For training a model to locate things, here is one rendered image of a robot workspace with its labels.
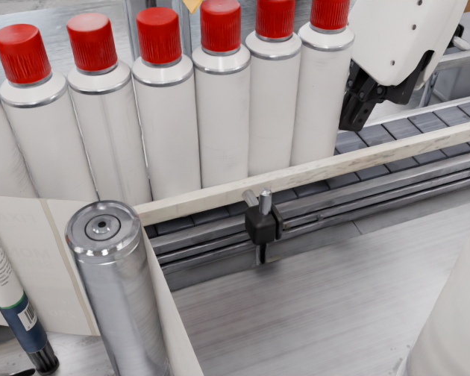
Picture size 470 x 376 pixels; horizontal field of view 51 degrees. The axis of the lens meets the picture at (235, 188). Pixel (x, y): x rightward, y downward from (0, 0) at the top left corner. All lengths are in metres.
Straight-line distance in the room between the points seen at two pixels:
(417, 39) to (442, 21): 0.03
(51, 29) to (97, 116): 0.60
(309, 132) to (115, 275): 0.30
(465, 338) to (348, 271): 0.19
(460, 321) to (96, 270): 0.20
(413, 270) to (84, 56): 0.34
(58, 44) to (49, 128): 0.55
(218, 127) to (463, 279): 0.25
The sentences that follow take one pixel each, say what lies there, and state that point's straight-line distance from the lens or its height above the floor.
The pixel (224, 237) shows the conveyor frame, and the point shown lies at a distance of 0.52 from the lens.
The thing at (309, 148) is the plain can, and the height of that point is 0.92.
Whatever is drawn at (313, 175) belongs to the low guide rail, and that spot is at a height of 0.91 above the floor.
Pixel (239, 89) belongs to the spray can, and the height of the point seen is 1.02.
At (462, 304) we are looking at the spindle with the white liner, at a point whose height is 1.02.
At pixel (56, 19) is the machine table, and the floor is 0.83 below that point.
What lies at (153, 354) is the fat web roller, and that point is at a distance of 0.34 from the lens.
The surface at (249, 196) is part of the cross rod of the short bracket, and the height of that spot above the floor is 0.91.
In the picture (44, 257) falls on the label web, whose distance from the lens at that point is 0.33.
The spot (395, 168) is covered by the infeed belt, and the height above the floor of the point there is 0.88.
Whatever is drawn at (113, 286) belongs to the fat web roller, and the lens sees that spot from 0.27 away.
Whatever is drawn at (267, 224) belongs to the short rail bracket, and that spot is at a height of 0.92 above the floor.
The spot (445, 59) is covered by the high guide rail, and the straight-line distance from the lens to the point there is 0.64.
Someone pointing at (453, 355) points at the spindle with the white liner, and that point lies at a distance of 0.33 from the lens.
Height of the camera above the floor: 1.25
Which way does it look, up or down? 44 degrees down
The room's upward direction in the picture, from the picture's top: straight up
